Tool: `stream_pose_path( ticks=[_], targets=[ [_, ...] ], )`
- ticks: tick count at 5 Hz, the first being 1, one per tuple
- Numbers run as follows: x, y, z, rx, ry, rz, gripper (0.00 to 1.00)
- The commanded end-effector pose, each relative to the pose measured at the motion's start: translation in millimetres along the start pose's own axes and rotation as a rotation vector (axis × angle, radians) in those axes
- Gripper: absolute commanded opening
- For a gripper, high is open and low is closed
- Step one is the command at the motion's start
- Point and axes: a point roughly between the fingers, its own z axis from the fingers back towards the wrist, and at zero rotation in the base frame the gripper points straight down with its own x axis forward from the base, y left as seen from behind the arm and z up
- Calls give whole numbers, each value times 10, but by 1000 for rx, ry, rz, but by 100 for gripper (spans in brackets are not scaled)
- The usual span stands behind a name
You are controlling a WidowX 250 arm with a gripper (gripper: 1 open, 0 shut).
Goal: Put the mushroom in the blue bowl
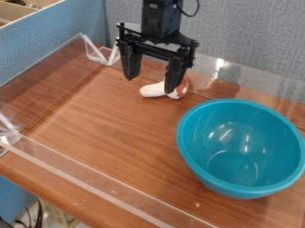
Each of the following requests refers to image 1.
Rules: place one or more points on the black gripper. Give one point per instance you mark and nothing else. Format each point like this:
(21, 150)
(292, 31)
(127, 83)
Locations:
(135, 43)

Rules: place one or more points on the white and brown mushroom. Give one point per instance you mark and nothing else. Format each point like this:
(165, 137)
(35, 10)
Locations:
(156, 90)

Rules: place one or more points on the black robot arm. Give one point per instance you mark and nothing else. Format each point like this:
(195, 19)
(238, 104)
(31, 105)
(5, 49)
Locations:
(160, 20)

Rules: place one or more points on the blue plastic bowl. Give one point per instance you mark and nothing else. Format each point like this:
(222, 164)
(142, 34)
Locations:
(241, 147)

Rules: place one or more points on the clear acrylic back barrier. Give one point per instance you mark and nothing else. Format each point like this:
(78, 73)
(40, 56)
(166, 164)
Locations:
(242, 76)

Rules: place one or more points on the clear acrylic barrier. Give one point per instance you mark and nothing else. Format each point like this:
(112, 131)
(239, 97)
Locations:
(242, 76)
(138, 203)

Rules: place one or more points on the wooden shelf box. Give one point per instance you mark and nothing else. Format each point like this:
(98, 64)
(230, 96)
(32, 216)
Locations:
(15, 10)

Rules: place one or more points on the clear acrylic front barrier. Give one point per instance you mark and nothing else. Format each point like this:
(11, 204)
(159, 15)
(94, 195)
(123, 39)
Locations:
(138, 203)

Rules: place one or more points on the clear acrylic corner bracket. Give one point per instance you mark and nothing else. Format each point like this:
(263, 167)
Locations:
(103, 55)

